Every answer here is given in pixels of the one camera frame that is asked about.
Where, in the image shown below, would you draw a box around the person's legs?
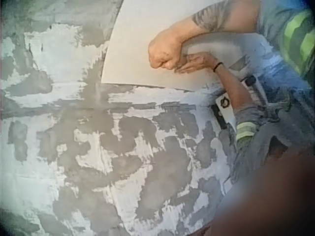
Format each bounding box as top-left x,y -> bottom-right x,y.
254,53 -> 315,121

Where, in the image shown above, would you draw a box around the black flat tool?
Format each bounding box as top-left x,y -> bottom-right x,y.
211,105 -> 228,130

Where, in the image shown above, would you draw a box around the large white floor tile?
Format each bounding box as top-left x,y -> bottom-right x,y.
100,0 -> 268,92

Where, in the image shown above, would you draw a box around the person's left hand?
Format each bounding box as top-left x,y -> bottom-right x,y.
148,30 -> 188,71

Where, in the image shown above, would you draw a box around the metal tool with black knob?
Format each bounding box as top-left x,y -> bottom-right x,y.
242,74 -> 269,105

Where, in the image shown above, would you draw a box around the white card with black ring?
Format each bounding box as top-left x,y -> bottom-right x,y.
215,94 -> 237,129

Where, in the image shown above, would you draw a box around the person's right hand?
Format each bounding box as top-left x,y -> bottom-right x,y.
173,53 -> 218,74

